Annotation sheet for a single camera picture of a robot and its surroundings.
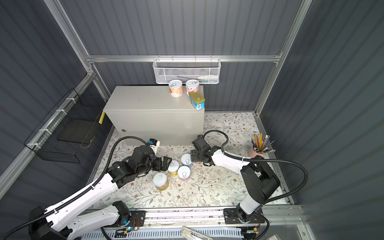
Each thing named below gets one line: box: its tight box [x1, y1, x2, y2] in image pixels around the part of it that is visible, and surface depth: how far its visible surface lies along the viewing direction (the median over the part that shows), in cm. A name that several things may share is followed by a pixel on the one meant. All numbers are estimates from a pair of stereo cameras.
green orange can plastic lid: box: [152, 172, 168, 188], surface depth 80 cm
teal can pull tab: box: [181, 153, 193, 167], surface depth 90 cm
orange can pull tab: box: [169, 79, 184, 98], surface depth 81 cm
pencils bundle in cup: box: [249, 133, 276, 153], surface depth 90 cm
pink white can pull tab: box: [185, 79, 200, 96], surface depth 80 cm
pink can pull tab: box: [177, 165, 191, 182], surface depth 85 cm
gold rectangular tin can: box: [188, 90, 206, 111], surface depth 75 cm
